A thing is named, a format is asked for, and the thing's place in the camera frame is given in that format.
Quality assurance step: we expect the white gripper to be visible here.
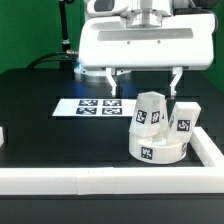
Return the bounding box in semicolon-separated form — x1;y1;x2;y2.
79;14;215;99

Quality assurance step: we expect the white round stool seat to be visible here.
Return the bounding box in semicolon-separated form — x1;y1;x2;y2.
129;133;187;164

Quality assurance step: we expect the white marker sheet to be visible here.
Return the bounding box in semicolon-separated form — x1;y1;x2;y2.
53;99;136;117

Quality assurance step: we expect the white U-shaped fence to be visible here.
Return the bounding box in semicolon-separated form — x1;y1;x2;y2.
0;127;224;195

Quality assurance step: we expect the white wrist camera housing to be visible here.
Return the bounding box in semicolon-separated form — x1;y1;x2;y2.
87;0;130;17

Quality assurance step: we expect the black cable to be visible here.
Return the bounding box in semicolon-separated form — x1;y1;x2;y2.
26;49;81;70

